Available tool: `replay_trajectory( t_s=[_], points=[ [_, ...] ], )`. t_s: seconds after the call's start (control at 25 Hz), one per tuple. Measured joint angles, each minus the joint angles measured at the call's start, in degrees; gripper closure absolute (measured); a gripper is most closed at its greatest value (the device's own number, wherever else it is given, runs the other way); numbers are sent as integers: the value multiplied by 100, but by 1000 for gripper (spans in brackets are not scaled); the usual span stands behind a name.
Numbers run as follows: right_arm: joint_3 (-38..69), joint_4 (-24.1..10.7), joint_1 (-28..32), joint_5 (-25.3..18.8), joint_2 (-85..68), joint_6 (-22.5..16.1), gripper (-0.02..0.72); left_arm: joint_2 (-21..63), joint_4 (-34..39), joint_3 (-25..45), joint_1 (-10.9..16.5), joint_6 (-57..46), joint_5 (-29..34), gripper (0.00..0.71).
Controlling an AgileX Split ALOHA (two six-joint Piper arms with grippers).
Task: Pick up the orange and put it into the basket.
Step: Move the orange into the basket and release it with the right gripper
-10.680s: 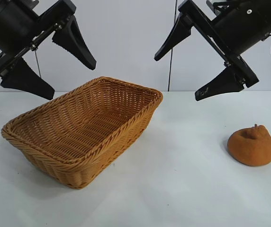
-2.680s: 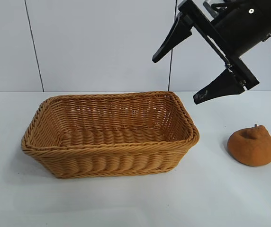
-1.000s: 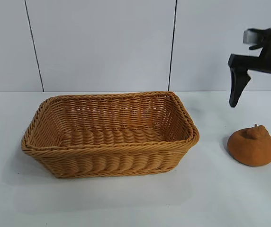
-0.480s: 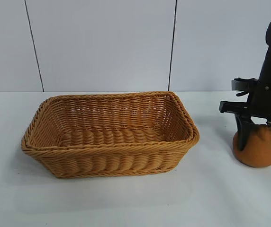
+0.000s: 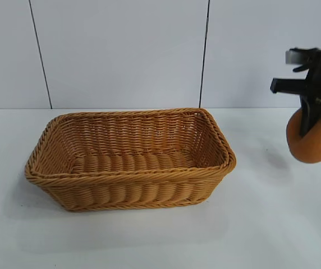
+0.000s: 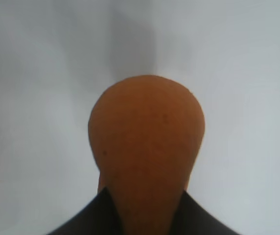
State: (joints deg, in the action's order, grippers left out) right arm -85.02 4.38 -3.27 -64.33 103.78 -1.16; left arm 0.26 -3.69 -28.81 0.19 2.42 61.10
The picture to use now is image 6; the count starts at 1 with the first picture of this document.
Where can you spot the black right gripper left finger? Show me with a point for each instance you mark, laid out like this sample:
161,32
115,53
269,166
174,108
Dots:
91,220

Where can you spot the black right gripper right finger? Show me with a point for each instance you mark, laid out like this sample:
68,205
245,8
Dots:
196,220

